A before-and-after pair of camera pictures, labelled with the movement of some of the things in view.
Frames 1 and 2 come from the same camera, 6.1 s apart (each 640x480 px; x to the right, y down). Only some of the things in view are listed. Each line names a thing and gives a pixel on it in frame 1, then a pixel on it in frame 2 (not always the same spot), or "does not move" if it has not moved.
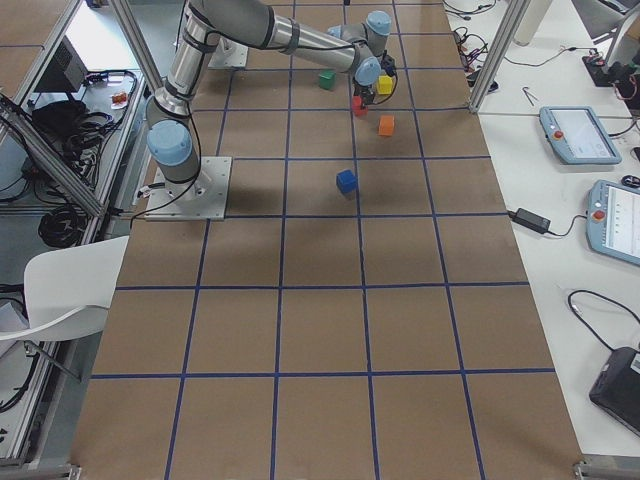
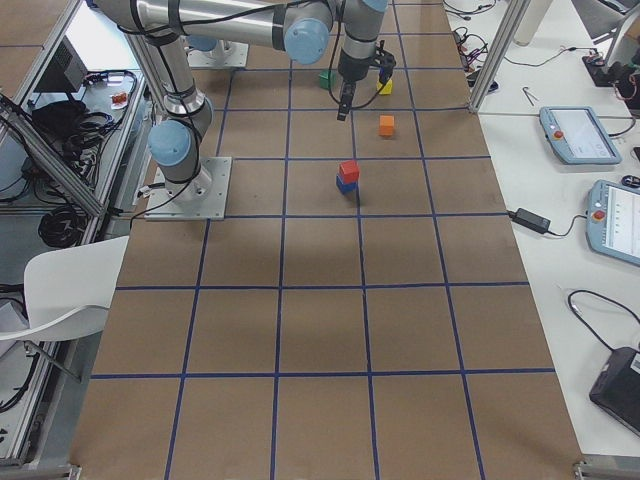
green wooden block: x=327 y=80 does not move
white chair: x=68 y=291 does not move
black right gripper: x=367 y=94 to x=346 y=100
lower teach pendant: x=613 y=220 does not move
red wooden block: x=357 y=106 to x=349 y=171
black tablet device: x=616 y=387 does not move
